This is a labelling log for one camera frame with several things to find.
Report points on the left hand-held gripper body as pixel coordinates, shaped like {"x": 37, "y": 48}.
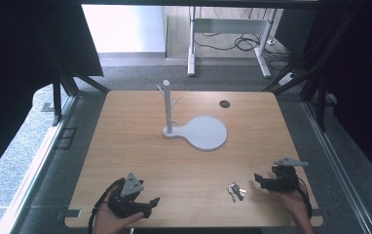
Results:
{"x": 126, "y": 199}

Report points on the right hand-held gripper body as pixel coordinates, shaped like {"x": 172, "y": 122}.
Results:
{"x": 286, "y": 178}

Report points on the bunch of metal keys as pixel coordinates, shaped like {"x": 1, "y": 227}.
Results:
{"x": 236, "y": 192}

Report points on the person's right hand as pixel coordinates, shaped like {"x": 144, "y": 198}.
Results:
{"x": 291, "y": 204}

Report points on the person's left hand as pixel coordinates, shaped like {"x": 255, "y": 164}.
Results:
{"x": 109, "y": 221}

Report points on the white key stand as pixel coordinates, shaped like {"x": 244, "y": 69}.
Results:
{"x": 203, "y": 132}

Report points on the white power strip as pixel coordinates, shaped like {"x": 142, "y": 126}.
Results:
{"x": 286, "y": 78}

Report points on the black curtain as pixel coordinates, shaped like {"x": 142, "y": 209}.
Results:
{"x": 15, "y": 65}
{"x": 362, "y": 81}

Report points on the aluminium floor rail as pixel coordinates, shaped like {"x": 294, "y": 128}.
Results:
{"x": 340, "y": 169}
{"x": 41, "y": 162}

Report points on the black metal frame strut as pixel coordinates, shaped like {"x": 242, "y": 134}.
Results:
{"x": 57, "y": 100}
{"x": 317, "y": 58}

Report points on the white metal desk frame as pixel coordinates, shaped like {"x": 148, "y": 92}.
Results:
{"x": 229, "y": 25}

